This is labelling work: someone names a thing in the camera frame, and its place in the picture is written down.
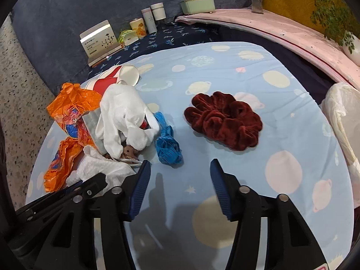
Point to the orange plastic bag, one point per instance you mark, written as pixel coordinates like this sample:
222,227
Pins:
67,98

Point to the small red wrapper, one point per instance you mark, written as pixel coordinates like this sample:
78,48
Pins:
145,125

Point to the green box with cream lid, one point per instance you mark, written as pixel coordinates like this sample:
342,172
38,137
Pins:
197,5

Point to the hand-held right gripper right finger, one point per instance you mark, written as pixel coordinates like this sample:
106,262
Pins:
220,191

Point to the grey-blue velvet blanket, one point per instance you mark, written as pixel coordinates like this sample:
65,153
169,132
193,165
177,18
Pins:
70,2

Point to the light blue planet-print sheet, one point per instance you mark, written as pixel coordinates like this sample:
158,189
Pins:
225,70

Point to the dark purple cloth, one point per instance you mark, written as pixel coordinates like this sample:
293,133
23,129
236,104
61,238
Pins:
281,59

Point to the blue plastic wrapper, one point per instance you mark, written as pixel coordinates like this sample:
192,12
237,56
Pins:
167,149

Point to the yellow floral tin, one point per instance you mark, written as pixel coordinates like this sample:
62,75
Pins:
137,28

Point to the green plant in white pot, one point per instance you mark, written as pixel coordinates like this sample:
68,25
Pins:
332,11

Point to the small green packet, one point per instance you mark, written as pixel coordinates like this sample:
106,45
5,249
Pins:
128,37

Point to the dark red velvet scrunchie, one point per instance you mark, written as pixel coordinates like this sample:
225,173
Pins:
222,121

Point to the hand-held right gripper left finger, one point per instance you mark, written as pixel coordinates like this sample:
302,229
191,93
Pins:
140,187

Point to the white printed box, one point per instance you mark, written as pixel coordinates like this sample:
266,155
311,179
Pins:
98,38

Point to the white fabric glove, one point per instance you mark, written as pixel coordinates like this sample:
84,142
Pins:
121,109

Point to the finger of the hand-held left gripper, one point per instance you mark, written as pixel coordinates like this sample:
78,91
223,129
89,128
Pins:
71,188
92,187

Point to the white tissue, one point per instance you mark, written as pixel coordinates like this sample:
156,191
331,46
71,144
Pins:
95,168

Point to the white lined trash bin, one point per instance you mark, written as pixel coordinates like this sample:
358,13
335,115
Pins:
343,109

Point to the white round jar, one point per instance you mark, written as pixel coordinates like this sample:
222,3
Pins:
158,11

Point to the navy dragonfly-print cloth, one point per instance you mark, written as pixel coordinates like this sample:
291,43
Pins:
168,38

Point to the pink cloth with red stripe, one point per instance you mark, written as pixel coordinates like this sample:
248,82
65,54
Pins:
281,31

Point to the small brown scrap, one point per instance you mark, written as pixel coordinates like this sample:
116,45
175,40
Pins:
130,152

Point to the mustard yellow cloth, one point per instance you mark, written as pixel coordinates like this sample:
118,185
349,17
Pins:
289,2

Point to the pink and white tube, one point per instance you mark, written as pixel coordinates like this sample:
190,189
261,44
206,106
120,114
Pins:
149,19

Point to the red and white paper cup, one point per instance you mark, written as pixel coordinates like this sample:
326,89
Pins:
107,81

